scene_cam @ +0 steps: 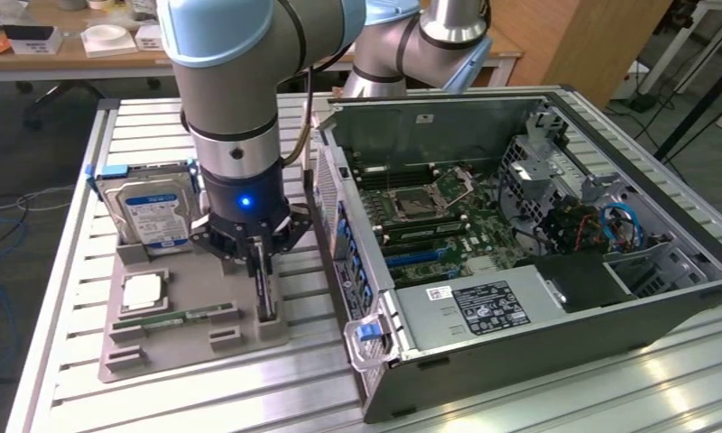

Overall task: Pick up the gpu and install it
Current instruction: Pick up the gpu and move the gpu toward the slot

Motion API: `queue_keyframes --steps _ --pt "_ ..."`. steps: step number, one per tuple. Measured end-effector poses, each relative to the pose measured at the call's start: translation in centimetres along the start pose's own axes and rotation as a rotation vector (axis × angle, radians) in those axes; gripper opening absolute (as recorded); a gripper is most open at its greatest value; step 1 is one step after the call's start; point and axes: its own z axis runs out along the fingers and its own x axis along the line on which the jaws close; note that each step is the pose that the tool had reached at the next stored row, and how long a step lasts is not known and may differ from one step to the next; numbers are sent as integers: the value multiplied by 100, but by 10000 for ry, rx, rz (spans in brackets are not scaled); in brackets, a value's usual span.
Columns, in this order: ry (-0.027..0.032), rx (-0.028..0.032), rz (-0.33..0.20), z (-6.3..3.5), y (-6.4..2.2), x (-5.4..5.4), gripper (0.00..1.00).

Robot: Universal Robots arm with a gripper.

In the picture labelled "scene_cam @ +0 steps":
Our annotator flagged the black stand leg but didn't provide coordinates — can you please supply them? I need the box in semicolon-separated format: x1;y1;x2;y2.
653;0;722;163

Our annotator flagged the green motherboard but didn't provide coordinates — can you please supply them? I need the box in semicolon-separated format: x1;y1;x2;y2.
348;151;531;290

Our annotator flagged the wooden cabinet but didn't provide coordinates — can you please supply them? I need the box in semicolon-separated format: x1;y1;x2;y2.
492;0;675;109

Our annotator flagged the black red wire bundle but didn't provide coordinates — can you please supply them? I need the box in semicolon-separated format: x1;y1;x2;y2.
540;205;608;253

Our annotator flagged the blue wire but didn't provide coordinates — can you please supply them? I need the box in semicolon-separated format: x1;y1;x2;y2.
600;202;645;253

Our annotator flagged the metal disk bay cage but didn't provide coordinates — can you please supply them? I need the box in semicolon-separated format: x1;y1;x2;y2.
495;133;584;235

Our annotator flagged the black open PC case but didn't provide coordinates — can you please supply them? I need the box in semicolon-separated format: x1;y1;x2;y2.
300;88;722;424

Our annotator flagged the silver CPU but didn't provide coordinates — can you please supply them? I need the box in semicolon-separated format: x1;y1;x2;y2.
121;275;162;311

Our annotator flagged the plain white box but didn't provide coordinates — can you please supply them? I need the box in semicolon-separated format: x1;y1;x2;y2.
133;23;169;51

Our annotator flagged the metal socket cover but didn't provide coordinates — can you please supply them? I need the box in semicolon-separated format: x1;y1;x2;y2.
435;166;476;204

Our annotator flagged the green RAM stick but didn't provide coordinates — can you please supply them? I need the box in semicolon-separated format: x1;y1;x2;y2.
112;306;233;333

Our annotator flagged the wooden desk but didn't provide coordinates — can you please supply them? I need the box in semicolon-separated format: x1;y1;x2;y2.
0;0;524;98

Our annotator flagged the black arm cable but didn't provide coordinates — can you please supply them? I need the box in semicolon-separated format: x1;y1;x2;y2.
273;0;361;170

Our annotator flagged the white box with round hollow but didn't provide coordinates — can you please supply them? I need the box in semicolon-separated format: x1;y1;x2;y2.
80;24;140;59

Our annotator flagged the CPU socket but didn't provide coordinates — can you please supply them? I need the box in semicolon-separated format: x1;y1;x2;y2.
393;187;438;222

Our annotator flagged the grey parts rack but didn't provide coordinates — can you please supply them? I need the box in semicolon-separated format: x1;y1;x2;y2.
97;232;289;384

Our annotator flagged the white box with black top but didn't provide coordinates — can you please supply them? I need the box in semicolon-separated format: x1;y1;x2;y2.
2;24;65;56

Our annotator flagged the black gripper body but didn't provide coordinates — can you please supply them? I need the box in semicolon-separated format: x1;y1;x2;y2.
201;164;291;248

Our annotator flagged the installed RAM stick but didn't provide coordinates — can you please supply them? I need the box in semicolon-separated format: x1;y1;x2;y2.
384;220;468;240

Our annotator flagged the blue expansion slot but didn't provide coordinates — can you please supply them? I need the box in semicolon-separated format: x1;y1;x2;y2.
384;250;452;268

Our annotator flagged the hard disk with blue bracket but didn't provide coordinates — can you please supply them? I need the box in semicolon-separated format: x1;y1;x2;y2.
86;157;202;252

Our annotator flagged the black office chair base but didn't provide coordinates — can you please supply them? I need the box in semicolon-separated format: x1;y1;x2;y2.
22;80;106;132

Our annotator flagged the grey power supply unit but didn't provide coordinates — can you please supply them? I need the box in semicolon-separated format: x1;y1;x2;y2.
395;264;570;353

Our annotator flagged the green graphics card black fan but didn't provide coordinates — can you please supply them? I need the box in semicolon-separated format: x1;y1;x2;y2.
247;237;277;324

